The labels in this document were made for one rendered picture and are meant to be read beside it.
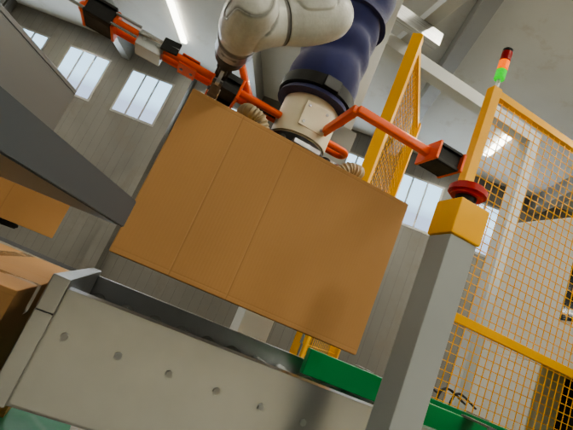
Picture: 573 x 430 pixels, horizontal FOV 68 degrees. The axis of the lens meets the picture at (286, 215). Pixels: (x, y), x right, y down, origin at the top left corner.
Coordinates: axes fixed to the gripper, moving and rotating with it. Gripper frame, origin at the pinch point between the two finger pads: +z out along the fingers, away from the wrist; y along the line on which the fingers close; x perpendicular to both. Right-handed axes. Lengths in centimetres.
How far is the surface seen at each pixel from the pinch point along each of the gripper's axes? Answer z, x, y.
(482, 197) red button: -52, 51, 18
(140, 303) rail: 30, 8, 64
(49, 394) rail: -35, -1, 76
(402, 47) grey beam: 180, 118, -195
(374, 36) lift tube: -6, 35, -36
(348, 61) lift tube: -9.9, 29.2, -20.8
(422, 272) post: -48, 47, 35
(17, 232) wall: 935, -246, 95
